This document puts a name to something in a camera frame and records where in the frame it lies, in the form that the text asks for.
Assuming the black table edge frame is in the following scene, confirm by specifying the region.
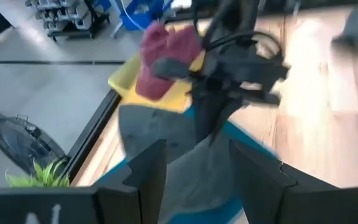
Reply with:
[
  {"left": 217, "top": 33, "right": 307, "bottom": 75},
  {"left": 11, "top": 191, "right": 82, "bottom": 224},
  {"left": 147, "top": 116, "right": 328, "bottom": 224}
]
[{"left": 63, "top": 89, "right": 121, "bottom": 185}]

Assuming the blue storage bin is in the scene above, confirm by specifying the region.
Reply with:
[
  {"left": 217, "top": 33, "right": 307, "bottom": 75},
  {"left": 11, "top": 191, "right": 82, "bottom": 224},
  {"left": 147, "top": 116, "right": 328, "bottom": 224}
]
[{"left": 119, "top": 0, "right": 174, "bottom": 32}]

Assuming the grey and blue garment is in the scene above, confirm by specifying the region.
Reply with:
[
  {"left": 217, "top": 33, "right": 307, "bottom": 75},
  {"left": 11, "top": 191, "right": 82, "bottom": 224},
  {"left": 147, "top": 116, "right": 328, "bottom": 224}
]
[{"left": 94, "top": 105, "right": 280, "bottom": 224}]

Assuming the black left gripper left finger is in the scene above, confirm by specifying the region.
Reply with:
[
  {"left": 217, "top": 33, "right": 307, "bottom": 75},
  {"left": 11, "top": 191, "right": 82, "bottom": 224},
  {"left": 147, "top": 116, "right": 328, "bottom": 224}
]
[{"left": 93, "top": 139, "right": 168, "bottom": 224}]

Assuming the yellow flat tray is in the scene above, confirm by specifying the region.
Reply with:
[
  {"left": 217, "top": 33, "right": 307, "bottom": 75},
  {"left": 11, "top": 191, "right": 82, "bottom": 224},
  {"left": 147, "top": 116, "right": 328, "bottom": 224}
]
[{"left": 108, "top": 24, "right": 207, "bottom": 113}]

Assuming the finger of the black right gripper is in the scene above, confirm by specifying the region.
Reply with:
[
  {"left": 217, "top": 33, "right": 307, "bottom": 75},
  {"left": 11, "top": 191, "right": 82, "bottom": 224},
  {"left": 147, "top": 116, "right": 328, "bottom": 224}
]
[
  {"left": 151, "top": 57, "right": 196, "bottom": 80},
  {"left": 193, "top": 92, "right": 246, "bottom": 147}
]

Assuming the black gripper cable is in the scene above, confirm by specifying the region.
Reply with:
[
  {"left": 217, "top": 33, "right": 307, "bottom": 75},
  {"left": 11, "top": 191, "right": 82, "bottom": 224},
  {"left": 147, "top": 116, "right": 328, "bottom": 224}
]
[{"left": 202, "top": 30, "right": 285, "bottom": 65}]

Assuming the faded red baseball cap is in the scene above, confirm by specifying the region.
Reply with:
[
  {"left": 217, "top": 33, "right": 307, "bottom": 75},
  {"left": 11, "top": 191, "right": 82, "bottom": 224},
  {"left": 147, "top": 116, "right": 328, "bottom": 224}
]
[{"left": 135, "top": 21, "right": 203, "bottom": 101}]

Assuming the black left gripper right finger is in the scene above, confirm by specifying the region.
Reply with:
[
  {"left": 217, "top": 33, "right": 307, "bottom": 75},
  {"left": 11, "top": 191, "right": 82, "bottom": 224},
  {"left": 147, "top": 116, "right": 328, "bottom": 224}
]
[{"left": 227, "top": 139, "right": 340, "bottom": 224}]

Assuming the black floor fan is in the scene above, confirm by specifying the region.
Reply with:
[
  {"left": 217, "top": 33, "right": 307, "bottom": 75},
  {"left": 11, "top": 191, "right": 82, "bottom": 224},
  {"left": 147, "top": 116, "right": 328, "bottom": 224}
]
[{"left": 0, "top": 101, "right": 70, "bottom": 175}]

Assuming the dark green baseball cap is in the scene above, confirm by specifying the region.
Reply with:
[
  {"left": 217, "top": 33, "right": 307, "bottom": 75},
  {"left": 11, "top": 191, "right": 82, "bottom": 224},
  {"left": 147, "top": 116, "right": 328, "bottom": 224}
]
[{"left": 117, "top": 104, "right": 241, "bottom": 224}]

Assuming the black cart with grey parts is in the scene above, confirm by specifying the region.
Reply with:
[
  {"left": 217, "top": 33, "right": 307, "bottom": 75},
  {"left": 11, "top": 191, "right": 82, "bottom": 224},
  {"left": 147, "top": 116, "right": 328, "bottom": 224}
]
[{"left": 24, "top": 0, "right": 111, "bottom": 42}]

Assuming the green artificial plant white pot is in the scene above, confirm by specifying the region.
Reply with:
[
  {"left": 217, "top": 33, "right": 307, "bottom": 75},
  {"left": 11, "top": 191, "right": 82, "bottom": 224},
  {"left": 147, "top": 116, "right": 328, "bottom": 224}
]
[{"left": 4, "top": 157, "right": 71, "bottom": 188}]

